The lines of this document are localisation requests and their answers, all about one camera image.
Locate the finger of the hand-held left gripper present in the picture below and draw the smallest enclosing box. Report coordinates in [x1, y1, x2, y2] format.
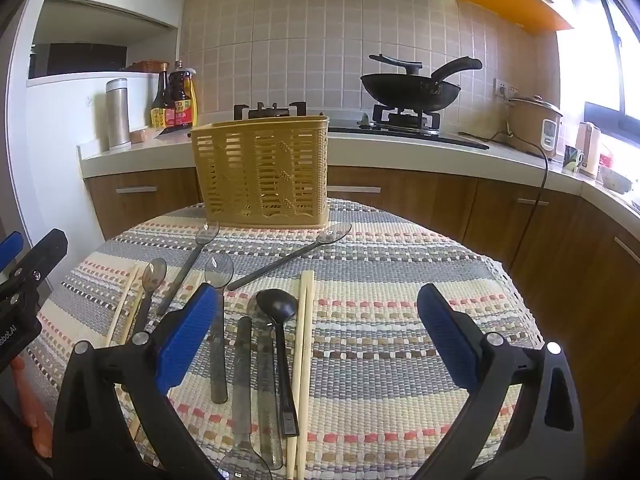
[0, 231, 25, 286]
[17, 229, 69, 293]

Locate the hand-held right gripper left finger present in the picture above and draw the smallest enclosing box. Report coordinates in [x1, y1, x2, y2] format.
[52, 283, 224, 480]

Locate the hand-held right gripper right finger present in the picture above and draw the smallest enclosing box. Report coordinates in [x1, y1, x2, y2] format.
[416, 283, 586, 480]

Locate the transparent grey plastic spoon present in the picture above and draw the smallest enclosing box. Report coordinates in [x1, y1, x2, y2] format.
[214, 316, 275, 480]
[131, 257, 168, 336]
[156, 224, 221, 317]
[246, 292, 285, 471]
[204, 252, 235, 406]
[226, 221, 352, 292]

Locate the yellow plastic utensil basket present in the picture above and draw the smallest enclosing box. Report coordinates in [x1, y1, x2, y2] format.
[189, 115, 331, 227]

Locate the person's left hand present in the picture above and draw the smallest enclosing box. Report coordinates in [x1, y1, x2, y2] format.
[12, 357, 53, 458]

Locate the striped woven table mat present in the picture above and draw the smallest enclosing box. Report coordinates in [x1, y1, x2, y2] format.
[20, 199, 546, 480]

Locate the black plastic spoon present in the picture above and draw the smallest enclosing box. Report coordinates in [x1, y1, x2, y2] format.
[256, 288, 301, 438]

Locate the wooden kitchen base cabinet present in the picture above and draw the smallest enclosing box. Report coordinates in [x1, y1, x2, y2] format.
[82, 165, 640, 461]

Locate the steel thermos flask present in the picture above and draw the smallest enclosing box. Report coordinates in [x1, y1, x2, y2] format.
[105, 78, 132, 151]

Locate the black glass gas cooktop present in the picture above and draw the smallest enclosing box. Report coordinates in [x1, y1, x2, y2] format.
[232, 101, 491, 151]

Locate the red label sauce bottle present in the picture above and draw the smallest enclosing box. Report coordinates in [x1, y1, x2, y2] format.
[167, 60, 195, 128]

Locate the patterned mug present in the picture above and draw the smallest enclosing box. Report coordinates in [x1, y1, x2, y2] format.
[564, 145, 586, 173]

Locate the beige rice cooker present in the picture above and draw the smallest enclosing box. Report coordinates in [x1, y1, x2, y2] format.
[506, 95, 565, 161]

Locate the white bowl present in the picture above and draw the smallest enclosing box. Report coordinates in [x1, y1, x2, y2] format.
[597, 165, 633, 195]

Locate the pale electric kettle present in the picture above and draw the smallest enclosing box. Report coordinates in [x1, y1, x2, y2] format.
[576, 121, 601, 178]

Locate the black wok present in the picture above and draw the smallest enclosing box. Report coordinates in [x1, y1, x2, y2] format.
[360, 56, 483, 112]

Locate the kitchen window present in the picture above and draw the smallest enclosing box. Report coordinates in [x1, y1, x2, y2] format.
[560, 0, 640, 136]

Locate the black power cord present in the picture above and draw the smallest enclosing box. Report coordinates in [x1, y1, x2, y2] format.
[457, 130, 551, 281]

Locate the wok lid with black handle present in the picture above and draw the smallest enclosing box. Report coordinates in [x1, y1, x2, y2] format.
[362, 53, 458, 86]

